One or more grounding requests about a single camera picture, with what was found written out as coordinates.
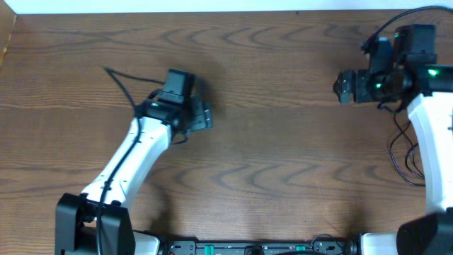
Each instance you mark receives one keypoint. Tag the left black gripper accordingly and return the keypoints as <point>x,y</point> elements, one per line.
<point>202,115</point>

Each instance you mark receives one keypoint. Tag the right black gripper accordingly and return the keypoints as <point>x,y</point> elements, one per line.
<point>341,87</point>

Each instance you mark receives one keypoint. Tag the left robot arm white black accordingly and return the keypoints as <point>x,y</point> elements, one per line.
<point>97,221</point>

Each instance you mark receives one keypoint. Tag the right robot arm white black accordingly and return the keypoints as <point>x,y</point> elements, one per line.
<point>405,69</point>

